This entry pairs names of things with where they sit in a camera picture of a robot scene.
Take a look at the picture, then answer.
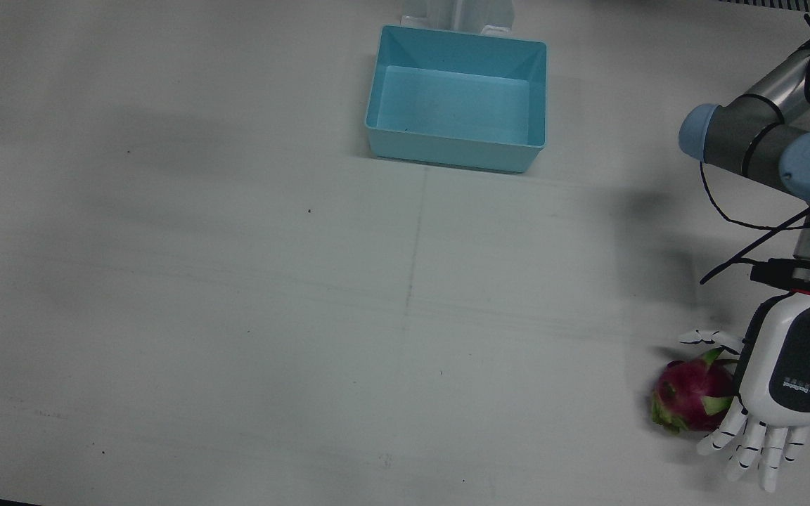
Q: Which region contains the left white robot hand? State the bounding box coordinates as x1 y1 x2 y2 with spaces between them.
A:
679 290 810 493

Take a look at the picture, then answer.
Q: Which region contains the pink dragon fruit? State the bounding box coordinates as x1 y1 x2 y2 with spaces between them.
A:
651 348 742 434

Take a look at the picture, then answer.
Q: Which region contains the light blue plastic bin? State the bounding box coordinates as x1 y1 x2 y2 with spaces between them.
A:
365 25 548 174

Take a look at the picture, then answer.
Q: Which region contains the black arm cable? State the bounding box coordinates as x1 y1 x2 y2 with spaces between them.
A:
699 14 810 285

